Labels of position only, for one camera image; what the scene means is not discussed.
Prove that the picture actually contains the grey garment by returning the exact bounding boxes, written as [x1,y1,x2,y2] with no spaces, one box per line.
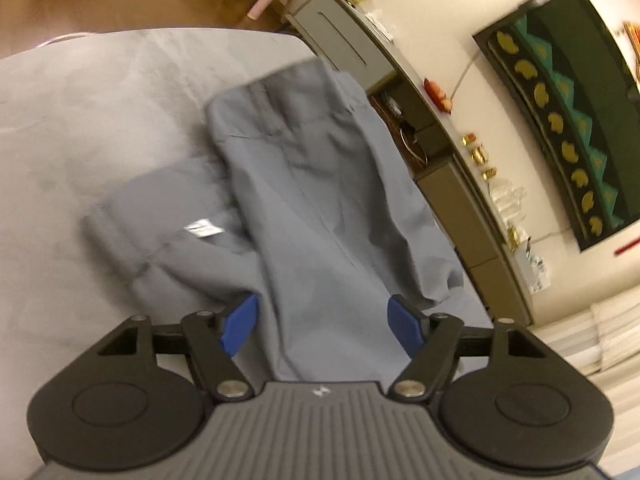
[85,58,490,385]

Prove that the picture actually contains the long grey tv sideboard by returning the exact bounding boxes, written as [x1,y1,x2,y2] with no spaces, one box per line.
[286,0,534,325]

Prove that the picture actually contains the clear glass cups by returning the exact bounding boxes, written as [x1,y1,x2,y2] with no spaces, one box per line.
[488,178,526,224]

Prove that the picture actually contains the red fruit plate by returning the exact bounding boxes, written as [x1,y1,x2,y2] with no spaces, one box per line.
[423,79,452,114]

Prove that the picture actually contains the grey bed sheet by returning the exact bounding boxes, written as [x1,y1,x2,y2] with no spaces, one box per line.
[1,28,316,479]

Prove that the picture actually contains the black framed wall picture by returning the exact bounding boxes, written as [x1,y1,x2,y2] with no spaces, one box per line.
[474,0,639,250]

